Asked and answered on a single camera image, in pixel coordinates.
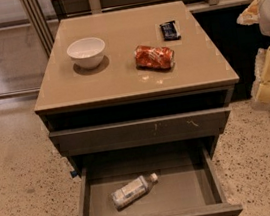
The beige drawer cabinet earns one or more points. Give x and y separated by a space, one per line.
118 91

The white ceramic bowl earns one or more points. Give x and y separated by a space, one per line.
87 53

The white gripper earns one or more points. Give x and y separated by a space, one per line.
250 16

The dark blue snack packet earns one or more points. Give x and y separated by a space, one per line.
170 31

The clear blue-labelled plastic bottle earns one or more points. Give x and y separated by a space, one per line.
134 190

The crushed red soda can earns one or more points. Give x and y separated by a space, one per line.
160 58

